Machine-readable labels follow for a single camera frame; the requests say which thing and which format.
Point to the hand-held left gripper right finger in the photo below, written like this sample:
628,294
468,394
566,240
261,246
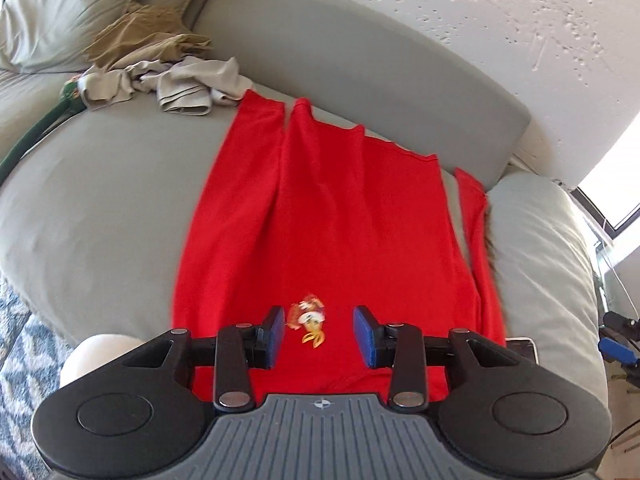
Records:
362,336

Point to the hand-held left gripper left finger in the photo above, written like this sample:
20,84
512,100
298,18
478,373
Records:
276,336

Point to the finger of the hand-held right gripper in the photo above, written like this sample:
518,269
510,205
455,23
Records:
620,321
617,351

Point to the red t-shirt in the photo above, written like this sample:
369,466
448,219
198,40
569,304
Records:
350,210

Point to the light grey pillow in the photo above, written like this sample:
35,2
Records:
545,270

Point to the smartphone with photo screen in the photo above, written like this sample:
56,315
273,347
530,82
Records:
522,347

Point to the window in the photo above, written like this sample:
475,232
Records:
612,185

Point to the blue patterned rug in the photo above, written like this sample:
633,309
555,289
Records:
25,360

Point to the beige crumpled garment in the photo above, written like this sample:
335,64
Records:
200,80

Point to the tan crumpled garment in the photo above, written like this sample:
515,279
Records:
145,30

